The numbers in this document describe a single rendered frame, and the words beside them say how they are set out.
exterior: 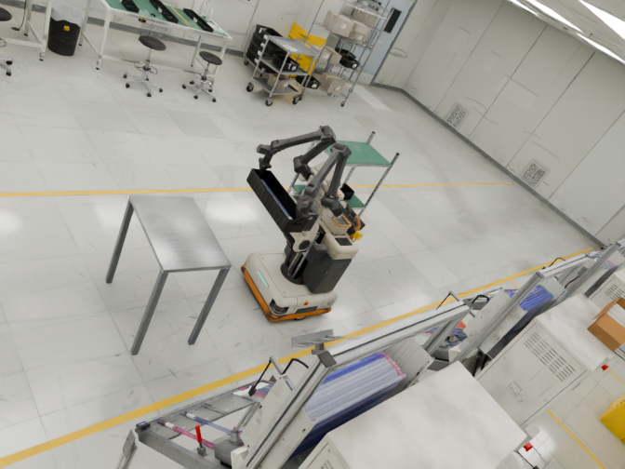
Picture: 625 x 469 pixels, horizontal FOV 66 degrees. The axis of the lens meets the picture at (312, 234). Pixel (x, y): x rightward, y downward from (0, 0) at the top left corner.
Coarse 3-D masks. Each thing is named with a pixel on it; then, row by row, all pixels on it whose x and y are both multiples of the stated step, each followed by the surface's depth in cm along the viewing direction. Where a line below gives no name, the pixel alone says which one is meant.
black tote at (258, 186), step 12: (252, 168) 343; (252, 180) 343; (264, 180) 358; (276, 180) 349; (264, 192) 332; (276, 192) 349; (264, 204) 332; (276, 204) 322; (288, 204) 338; (276, 216) 322; (288, 228) 318; (300, 228) 325
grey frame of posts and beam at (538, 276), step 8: (584, 264) 275; (536, 272) 221; (568, 272) 279; (576, 272) 277; (528, 280) 223; (536, 280) 221; (560, 280) 283; (568, 280) 282; (520, 288) 226; (528, 288) 223; (520, 296) 226; (512, 304) 229; (464, 344) 249; (464, 352) 249; (472, 352) 246; (456, 360) 253; (464, 360) 252
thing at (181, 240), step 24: (144, 216) 303; (168, 216) 314; (192, 216) 325; (120, 240) 331; (168, 240) 296; (192, 240) 305; (216, 240) 316; (168, 264) 279; (192, 264) 288; (216, 264) 298; (216, 288) 312; (144, 312) 297; (144, 336) 308; (192, 336) 339
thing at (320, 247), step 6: (288, 234) 375; (318, 234) 383; (288, 240) 373; (294, 240) 370; (312, 246) 373; (318, 246) 375; (324, 246) 379; (294, 252) 381; (306, 252) 389; (312, 252) 373; (318, 252) 373; (324, 252) 377; (306, 258) 379; (312, 258) 375; (318, 258) 379
